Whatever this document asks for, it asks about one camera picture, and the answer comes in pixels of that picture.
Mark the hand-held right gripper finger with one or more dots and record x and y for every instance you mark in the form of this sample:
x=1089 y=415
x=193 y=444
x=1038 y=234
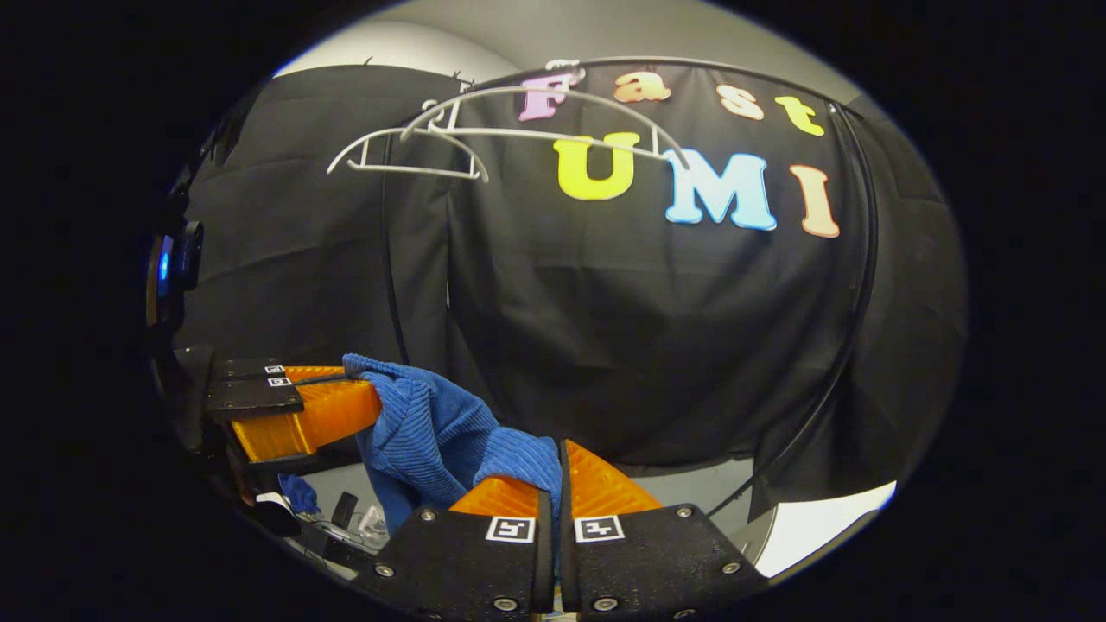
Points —
x=566 y=536
x=546 y=561

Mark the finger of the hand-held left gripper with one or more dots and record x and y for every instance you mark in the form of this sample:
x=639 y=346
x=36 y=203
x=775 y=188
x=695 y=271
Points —
x=246 y=370
x=302 y=415

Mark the white plastic clothes hanger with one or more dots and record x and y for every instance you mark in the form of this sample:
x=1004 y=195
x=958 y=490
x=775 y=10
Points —
x=341 y=157
x=518 y=136

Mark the black metal clothes rack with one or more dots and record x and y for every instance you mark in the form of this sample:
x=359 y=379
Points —
x=691 y=63

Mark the black backdrop cloth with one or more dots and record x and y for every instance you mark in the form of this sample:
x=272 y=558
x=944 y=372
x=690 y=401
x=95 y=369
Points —
x=605 y=345

